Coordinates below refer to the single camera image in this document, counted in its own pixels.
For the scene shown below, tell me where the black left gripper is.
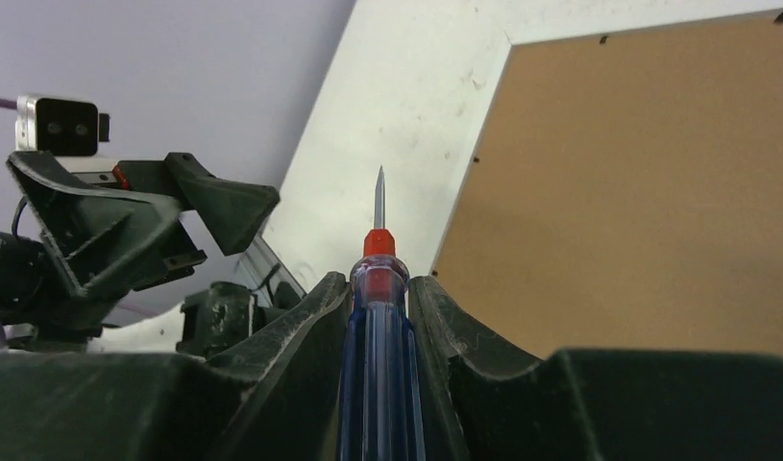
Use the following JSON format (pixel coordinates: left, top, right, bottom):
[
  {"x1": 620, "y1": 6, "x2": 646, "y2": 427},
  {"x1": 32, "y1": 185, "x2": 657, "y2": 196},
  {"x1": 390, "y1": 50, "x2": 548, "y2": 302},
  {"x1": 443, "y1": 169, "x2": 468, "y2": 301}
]
[{"x1": 0, "y1": 151, "x2": 280, "y2": 351}]

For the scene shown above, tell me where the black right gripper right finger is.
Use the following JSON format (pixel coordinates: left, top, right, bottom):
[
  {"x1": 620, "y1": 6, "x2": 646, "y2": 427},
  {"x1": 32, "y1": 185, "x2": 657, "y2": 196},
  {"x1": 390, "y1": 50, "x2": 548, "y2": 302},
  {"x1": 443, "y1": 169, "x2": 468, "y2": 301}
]
[{"x1": 408, "y1": 277, "x2": 783, "y2": 460}]

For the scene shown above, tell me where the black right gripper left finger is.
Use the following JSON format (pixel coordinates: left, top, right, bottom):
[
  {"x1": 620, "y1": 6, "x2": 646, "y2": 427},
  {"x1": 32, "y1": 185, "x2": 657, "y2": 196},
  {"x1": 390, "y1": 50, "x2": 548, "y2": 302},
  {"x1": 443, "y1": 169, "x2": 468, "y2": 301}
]
[{"x1": 0, "y1": 272, "x2": 351, "y2": 460}]

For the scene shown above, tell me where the blue red screwdriver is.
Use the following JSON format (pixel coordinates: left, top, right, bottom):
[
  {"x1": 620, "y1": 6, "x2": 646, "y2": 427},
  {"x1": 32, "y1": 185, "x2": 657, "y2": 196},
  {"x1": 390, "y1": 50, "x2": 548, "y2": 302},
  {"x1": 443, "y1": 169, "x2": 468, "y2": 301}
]
[{"x1": 336, "y1": 172, "x2": 426, "y2": 460}]

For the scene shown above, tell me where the white picture frame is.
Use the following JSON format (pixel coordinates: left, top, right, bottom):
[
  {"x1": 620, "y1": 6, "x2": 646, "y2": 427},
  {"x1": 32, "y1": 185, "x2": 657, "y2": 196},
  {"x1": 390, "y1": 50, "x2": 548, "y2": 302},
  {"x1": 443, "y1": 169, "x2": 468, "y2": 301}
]
[{"x1": 428, "y1": 3, "x2": 783, "y2": 281}]

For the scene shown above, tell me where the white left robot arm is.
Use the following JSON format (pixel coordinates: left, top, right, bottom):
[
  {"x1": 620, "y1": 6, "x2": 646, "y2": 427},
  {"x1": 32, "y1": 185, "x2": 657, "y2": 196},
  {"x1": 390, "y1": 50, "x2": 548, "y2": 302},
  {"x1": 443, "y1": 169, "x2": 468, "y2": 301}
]
[{"x1": 0, "y1": 151, "x2": 279, "y2": 357}]

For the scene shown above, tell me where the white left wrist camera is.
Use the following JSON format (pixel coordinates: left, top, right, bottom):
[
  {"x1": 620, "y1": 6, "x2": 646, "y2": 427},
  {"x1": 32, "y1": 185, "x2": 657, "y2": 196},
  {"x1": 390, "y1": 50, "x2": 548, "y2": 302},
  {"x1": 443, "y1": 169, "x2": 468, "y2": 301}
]
[{"x1": 14, "y1": 95, "x2": 110, "y2": 157}]

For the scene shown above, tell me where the brown frame backing board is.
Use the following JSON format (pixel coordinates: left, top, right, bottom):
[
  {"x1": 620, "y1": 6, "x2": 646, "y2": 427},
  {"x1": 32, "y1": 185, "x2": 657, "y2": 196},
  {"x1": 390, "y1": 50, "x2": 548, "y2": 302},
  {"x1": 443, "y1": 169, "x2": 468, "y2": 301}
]
[{"x1": 432, "y1": 12, "x2": 783, "y2": 356}]

